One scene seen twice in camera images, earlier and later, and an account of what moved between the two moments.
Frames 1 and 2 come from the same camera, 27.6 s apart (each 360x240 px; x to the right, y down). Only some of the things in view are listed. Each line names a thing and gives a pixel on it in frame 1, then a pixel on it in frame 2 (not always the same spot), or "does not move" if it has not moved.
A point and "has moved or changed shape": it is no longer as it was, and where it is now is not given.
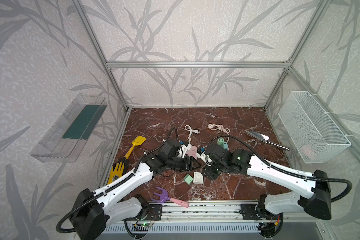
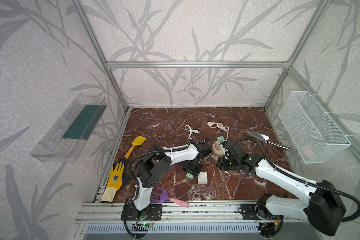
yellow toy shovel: x=137 y=141 does not move
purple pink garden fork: x=163 y=197 does not move
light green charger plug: x=188 y=179 has moved or changed shape
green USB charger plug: x=220 y=141 does not move
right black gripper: x=211 y=169 -> x=228 y=151
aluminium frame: x=288 y=65 does not move
